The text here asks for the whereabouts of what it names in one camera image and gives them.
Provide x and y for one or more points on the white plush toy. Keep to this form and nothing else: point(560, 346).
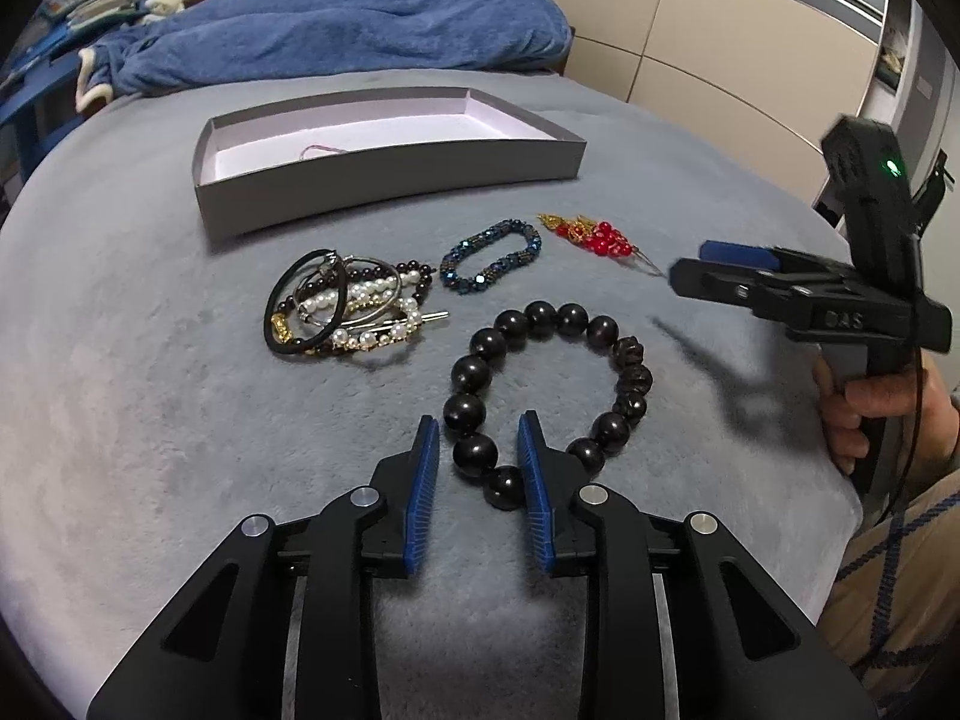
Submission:
point(161, 6)

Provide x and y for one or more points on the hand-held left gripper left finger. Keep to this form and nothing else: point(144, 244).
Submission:
point(421, 495)

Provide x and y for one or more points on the grey cardboard box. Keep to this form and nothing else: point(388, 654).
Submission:
point(300, 202)

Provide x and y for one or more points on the blue desk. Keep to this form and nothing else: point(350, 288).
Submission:
point(22, 101)

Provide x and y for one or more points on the blue fleece blanket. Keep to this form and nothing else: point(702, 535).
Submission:
point(337, 30)

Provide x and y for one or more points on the person's beige trousers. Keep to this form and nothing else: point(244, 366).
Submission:
point(926, 540)

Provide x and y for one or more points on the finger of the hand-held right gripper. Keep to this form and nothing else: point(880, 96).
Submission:
point(731, 251)
point(705, 277)

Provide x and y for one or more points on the thin silver bangle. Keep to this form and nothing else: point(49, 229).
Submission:
point(375, 264)

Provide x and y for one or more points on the pearl hair clip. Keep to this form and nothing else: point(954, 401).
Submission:
point(433, 315)

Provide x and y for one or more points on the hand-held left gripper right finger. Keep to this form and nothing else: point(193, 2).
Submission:
point(534, 495)

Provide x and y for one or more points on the person's right hand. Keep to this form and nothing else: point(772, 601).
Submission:
point(881, 394)

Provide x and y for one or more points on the beige wardrobe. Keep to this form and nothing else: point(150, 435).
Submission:
point(712, 30)

